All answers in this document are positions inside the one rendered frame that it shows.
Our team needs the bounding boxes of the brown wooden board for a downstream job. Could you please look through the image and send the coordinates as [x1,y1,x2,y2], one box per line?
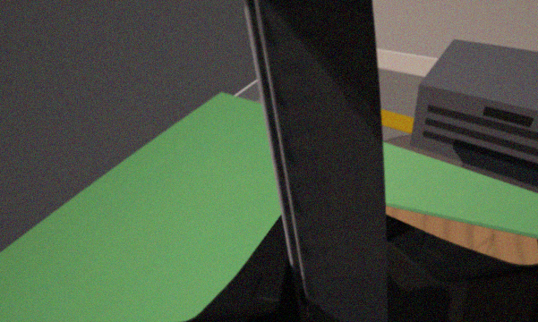
[386,206,538,265]

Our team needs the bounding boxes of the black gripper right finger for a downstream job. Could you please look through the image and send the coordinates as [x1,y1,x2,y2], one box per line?
[386,215,538,322]

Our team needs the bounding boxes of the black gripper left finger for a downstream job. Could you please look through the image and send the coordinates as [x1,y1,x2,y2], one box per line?
[185,215,301,322]

